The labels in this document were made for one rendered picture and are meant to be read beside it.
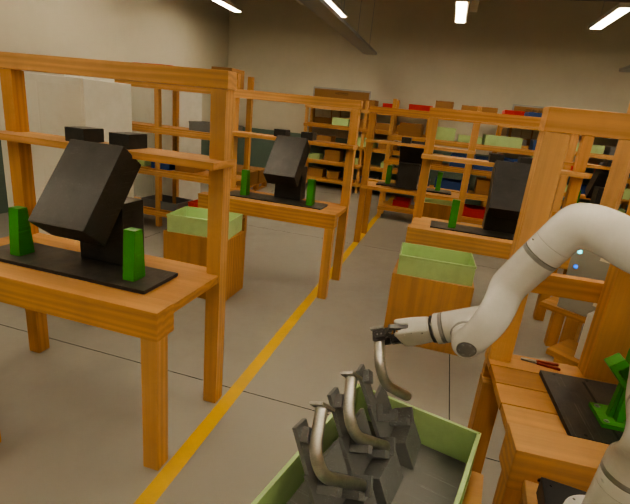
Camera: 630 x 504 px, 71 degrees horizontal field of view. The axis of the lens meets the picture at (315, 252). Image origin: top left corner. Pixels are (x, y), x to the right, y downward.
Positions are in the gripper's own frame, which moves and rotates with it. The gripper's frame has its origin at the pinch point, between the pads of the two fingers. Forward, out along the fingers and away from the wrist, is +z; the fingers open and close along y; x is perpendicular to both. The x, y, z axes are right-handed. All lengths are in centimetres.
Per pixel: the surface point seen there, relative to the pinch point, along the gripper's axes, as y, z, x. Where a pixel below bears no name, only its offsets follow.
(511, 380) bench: -80, -23, -8
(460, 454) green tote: -38.7, -9.2, 25.6
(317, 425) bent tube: 21.2, 7.9, 28.4
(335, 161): -586, 347, -745
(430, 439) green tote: -36.0, -0.9, 21.3
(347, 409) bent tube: 8.8, 6.5, 21.9
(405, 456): -24.3, 3.5, 28.0
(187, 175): -182, 355, -365
